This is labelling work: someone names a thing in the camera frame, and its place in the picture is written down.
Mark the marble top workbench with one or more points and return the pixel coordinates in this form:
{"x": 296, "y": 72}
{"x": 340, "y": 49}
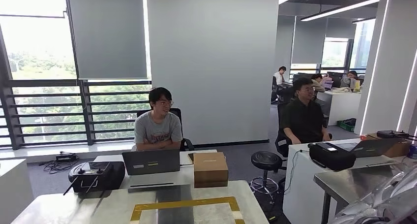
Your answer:
{"x": 65, "y": 206}

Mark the black office chair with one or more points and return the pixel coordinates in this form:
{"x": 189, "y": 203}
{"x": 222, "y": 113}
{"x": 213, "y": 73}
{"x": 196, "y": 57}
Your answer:
{"x": 177, "y": 115}
{"x": 280, "y": 146}

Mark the person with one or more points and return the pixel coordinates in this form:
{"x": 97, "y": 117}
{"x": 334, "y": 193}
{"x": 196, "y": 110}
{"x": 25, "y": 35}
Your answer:
{"x": 158, "y": 131}
{"x": 350, "y": 82}
{"x": 279, "y": 77}
{"x": 303, "y": 121}
{"x": 317, "y": 84}

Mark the cardboard box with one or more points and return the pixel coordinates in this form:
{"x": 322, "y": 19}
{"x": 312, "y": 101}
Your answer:
{"x": 210, "y": 170}
{"x": 405, "y": 148}

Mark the white desk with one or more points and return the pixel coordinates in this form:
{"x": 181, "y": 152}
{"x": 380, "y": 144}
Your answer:
{"x": 186, "y": 173}
{"x": 342, "y": 108}
{"x": 13, "y": 190}
{"x": 299, "y": 190}

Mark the black ringed stool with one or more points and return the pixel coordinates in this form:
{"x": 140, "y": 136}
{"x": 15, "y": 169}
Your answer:
{"x": 266, "y": 160}

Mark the grey laptop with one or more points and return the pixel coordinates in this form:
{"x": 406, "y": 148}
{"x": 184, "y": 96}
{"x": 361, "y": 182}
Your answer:
{"x": 150, "y": 162}
{"x": 374, "y": 148}

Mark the black carry case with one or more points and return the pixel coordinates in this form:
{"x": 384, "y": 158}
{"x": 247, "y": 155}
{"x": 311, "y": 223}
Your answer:
{"x": 114, "y": 177}
{"x": 332, "y": 160}

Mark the grey roller blind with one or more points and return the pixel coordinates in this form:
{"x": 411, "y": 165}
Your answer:
{"x": 107, "y": 36}

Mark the black window railing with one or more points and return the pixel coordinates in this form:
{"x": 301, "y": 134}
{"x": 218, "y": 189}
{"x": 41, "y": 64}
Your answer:
{"x": 86, "y": 118}

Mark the green plastic crate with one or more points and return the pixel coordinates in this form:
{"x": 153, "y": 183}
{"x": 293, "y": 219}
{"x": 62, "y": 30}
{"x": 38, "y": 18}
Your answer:
{"x": 346, "y": 126}

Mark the black power adapter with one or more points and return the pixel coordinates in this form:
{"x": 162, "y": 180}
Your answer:
{"x": 66, "y": 158}

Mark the steel table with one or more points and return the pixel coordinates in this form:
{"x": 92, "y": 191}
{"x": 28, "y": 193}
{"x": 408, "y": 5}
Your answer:
{"x": 351, "y": 183}

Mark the blue bottle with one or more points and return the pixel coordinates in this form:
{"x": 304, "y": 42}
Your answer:
{"x": 413, "y": 150}

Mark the yellow tape frame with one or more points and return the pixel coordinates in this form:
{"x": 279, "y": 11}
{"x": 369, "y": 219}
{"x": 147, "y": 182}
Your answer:
{"x": 211, "y": 201}

